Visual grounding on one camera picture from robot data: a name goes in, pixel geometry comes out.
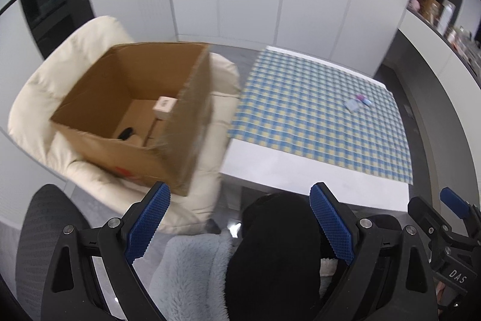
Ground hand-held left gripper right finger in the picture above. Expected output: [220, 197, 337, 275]
[309, 183, 440, 321]

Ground small white box orange face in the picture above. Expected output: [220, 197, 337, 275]
[152, 96, 177, 120]

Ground white fluffy fleece garment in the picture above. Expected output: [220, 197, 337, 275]
[148, 231, 235, 321]

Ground clear acrylic organizer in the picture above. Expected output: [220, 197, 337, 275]
[449, 26, 474, 51]

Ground brown carton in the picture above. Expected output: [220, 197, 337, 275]
[421, 0, 446, 23]

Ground blue yellow checkered tablecloth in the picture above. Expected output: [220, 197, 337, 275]
[226, 49, 414, 184]

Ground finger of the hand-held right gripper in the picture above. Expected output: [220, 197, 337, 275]
[440, 187, 481, 231]
[408, 196, 470, 258]

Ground white cabinet dark countertop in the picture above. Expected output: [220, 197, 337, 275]
[381, 5, 481, 194]

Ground person's legs black pants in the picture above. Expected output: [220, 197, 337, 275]
[225, 193, 395, 321]

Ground brown cardboard box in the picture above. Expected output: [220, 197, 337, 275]
[50, 42, 215, 197]

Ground white table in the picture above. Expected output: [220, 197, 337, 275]
[220, 46, 414, 212]

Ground white spray bottle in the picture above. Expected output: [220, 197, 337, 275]
[438, 1, 455, 34]

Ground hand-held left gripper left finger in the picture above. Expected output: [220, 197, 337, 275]
[39, 181, 171, 321]

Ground person's right hand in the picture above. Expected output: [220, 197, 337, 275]
[435, 278, 452, 301]

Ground cream padded chair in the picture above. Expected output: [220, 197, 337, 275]
[8, 16, 242, 235]

